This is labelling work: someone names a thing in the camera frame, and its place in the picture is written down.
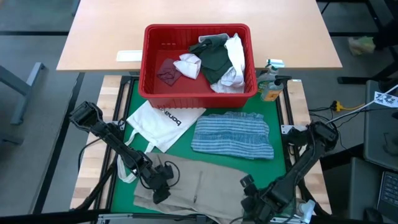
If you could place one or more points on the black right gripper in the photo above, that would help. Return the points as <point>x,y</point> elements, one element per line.
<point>264,200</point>

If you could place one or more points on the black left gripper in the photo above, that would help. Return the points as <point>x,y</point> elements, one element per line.
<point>157,175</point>

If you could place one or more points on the beige trousers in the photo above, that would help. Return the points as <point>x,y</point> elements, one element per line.
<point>202,193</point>

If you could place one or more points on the blue striped garment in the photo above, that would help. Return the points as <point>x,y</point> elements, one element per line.
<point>233,135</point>

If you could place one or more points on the white printed tote bag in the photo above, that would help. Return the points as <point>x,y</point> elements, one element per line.
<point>158,124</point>

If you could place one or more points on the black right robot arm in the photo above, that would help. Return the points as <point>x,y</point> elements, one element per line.
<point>308,158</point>

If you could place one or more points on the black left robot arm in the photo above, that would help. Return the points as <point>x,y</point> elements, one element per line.
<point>109,137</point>

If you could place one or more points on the red plastic laundry bin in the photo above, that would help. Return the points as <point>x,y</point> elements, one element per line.
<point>217,101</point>

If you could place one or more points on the green table mat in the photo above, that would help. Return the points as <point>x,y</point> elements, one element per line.
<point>267,168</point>

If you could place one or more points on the clear plastic spray bottle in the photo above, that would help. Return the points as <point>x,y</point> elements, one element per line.
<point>308,208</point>

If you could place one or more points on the orange soap pump bottle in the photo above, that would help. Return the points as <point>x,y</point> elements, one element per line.
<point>271,91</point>

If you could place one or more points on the maroon cloth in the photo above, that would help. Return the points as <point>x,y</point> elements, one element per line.
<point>169,73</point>

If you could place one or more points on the small crumpled white cloth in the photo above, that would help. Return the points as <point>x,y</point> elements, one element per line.
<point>188,65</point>

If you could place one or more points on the green spray bottle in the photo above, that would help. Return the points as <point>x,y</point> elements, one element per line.
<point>270,67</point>

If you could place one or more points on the yellow power plug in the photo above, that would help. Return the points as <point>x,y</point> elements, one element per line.
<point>339,107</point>

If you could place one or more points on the large white shirt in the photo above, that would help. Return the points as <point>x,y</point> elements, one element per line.
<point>236,59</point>

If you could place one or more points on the dark green garment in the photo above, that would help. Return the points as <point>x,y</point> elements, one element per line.
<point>214,62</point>

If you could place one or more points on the white paper label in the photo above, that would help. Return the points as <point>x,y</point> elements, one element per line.
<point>129,56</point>

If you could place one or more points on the grey side table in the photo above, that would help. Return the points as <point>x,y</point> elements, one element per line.
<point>379,140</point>

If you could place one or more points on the dark keyboard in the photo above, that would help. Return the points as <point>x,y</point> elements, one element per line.
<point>388,193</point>

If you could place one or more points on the light wooden desk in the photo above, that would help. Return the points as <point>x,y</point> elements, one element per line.
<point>109,31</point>

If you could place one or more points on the white printed paper tag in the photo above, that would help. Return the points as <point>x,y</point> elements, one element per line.
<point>385,99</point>

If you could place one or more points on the grey metal table leg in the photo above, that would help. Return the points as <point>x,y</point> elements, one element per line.
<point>21,84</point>

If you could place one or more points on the pale green bundle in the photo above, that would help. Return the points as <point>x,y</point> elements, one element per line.
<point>360,46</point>

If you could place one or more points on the silver aluminium rail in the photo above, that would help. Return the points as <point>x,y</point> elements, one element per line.
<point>118,215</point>

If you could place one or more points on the black aluminium table frame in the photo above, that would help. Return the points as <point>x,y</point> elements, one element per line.
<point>92,191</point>

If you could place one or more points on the black desk leg frame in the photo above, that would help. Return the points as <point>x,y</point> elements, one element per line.
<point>354,80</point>

